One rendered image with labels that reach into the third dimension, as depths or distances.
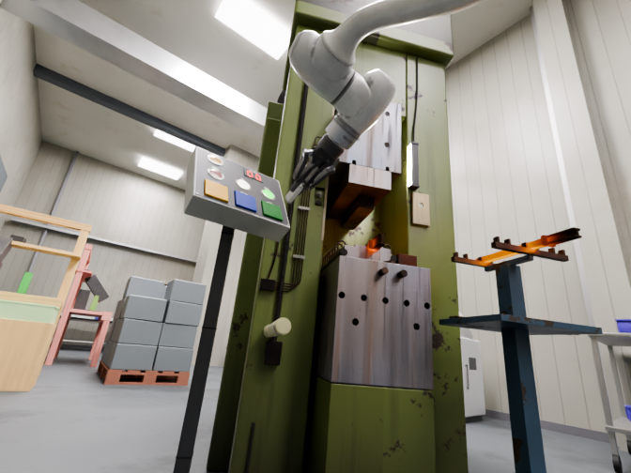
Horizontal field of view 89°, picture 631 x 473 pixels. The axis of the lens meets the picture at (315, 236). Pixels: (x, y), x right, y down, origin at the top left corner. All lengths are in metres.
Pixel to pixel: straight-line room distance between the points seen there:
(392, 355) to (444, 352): 0.40
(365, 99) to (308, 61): 0.17
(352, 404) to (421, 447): 0.27
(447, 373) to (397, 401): 0.39
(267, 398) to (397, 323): 0.56
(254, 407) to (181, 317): 3.30
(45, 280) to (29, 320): 7.55
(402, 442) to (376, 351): 0.29
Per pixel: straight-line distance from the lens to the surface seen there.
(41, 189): 12.03
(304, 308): 1.36
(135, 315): 4.46
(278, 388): 1.35
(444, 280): 1.64
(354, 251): 1.31
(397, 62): 2.20
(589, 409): 4.43
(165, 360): 4.55
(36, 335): 3.94
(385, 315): 1.24
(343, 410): 1.20
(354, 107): 0.90
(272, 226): 1.10
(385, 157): 1.56
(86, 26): 6.48
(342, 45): 0.87
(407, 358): 1.27
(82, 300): 6.79
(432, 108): 2.09
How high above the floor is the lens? 0.57
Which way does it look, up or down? 19 degrees up
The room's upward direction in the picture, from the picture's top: 5 degrees clockwise
